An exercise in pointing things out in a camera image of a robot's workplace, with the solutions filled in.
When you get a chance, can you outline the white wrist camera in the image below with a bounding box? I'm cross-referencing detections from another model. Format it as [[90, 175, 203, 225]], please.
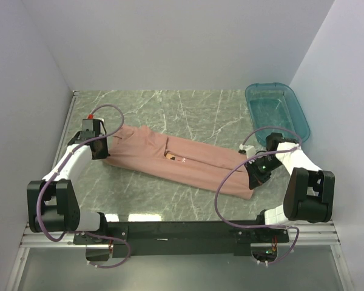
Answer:
[[87, 114, 107, 135], [238, 144, 257, 158]]

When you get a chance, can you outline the aluminium frame rail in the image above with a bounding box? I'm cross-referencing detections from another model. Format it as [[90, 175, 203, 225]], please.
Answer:
[[19, 222, 340, 248]]

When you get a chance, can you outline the teal plastic basin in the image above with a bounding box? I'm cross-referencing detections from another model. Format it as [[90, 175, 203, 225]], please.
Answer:
[[245, 82, 311, 142]]

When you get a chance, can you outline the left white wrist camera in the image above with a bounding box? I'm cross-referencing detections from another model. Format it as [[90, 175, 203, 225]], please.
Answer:
[[87, 114, 107, 135]]

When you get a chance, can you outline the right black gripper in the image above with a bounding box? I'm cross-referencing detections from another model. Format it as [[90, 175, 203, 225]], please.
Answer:
[[244, 155, 283, 190]]

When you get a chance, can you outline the pink printed t shirt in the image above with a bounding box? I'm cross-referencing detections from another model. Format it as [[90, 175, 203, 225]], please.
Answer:
[[105, 125, 253, 199]]

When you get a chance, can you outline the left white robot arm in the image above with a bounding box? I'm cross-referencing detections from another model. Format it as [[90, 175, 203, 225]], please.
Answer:
[[27, 118, 109, 244]]

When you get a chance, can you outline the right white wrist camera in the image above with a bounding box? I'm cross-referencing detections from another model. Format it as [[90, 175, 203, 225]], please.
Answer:
[[238, 144, 257, 158]]

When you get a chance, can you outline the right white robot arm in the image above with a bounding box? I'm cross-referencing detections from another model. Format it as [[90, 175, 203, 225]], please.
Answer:
[[245, 133, 335, 242]]

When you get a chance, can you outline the black base beam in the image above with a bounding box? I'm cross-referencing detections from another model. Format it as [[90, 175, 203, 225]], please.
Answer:
[[73, 221, 289, 258]]

